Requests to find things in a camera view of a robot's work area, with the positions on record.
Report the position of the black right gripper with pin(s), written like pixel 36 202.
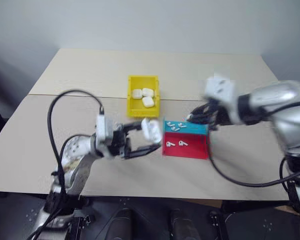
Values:
pixel 221 115

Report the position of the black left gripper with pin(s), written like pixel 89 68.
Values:
pixel 118 142

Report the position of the white earbud case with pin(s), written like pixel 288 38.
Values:
pixel 148 102
pixel 148 92
pixel 151 130
pixel 137 93

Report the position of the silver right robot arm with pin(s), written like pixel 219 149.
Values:
pixel 277 97

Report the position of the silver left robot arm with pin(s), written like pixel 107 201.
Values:
pixel 75 150

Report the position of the yellow plastic bin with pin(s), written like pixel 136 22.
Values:
pixel 140 112

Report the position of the blue tray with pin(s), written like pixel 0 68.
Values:
pixel 195 129

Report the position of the red tray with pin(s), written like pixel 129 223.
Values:
pixel 187 151

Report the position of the dark rounded shape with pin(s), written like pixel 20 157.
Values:
pixel 182 225
pixel 120 225

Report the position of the black strut with screws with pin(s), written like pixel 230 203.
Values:
pixel 215 225

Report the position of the black dotted base panel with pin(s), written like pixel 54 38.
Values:
pixel 15 215
pixel 262 222

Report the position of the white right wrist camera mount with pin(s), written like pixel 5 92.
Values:
pixel 220 90

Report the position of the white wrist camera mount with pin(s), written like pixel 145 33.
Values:
pixel 101 127
pixel 220 90

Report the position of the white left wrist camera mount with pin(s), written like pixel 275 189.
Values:
pixel 101 127

